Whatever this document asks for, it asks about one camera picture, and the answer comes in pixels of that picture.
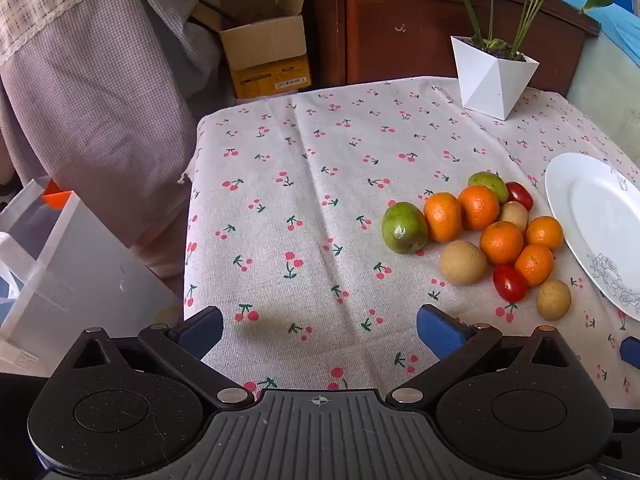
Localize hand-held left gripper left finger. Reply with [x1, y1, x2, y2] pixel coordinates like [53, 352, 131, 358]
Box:
[50, 306, 256, 407]

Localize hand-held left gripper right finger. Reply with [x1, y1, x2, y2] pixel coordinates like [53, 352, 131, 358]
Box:
[386, 304, 593, 408]

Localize large brown round fruit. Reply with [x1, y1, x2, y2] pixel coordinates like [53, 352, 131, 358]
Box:
[439, 239, 488, 286]

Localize red cherry tomato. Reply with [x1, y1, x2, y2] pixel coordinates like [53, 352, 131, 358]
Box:
[505, 181, 534, 212]
[492, 264, 528, 300]

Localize small brown round fruit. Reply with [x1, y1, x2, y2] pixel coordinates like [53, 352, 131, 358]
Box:
[536, 280, 572, 321]
[498, 201, 529, 232]

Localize white plate with line drawing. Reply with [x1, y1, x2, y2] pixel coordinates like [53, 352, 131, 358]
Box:
[544, 152, 640, 322]

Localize small orange mandarin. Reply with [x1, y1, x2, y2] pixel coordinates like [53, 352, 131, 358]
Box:
[525, 216, 565, 252]

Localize small green fruit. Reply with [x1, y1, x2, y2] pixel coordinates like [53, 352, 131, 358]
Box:
[468, 171, 509, 204]

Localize large green fruit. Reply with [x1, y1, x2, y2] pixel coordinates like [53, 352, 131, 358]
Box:
[381, 202, 429, 255]

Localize white plastic bag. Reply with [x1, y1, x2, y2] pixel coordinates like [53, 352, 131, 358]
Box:
[0, 177, 182, 376]

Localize cherry print tablecloth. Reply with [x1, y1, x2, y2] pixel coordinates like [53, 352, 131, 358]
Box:
[182, 76, 640, 407]

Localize grey checked cloth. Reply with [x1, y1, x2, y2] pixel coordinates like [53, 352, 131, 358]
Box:
[0, 0, 223, 273]

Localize pale green upholstered furniture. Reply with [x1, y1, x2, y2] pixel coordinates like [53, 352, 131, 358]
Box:
[567, 35, 640, 163]

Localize white faceted plant pot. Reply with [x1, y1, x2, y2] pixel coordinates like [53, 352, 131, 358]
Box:
[451, 36, 540, 121]

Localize open cardboard box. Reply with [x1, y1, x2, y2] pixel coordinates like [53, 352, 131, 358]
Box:
[192, 0, 313, 100]

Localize dark wooden cabinet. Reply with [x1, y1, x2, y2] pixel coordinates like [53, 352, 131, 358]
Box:
[307, 0, 601, 98]

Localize blue printed cloth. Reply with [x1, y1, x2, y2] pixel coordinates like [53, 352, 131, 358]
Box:
[545, 0, 640, 67]

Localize beige plaid lace-trim cloth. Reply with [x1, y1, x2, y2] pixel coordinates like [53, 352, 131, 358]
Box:
[0, 0, 151, 63]

